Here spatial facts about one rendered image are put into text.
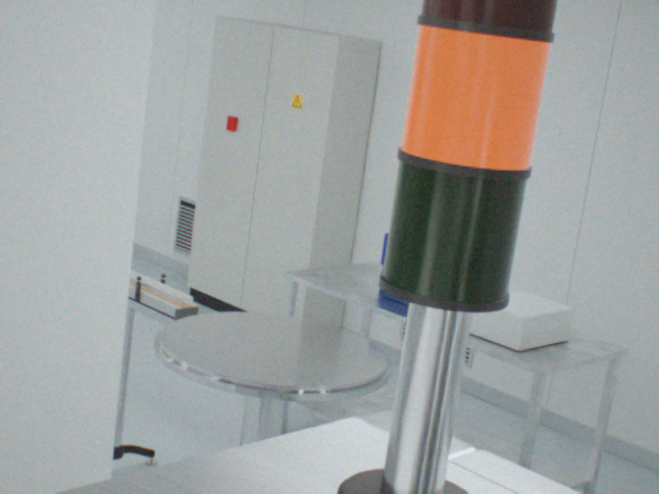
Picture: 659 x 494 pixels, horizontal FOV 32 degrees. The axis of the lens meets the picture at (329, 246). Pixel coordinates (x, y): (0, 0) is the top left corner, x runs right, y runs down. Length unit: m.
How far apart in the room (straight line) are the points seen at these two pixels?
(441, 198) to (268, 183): 7.26
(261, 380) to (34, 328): 2.12
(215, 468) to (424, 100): 0.19
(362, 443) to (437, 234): 0.16
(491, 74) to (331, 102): 6.86
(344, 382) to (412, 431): 3.76
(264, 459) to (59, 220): 1.55
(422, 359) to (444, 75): 0.11
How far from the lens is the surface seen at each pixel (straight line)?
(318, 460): 0.52
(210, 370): 4.16
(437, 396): 0.44
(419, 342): 0.44
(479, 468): 0.55
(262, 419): 4.53
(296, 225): 7.49
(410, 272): 0.42
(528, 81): 0.42
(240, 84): 7.87
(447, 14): 0.41
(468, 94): 0.41
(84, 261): 2.09
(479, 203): 0.41
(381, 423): 0.58
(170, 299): 4.99
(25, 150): 1.98
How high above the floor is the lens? 2.30
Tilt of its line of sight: 12 degrees down
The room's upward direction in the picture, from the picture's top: 8 degrees clockwise
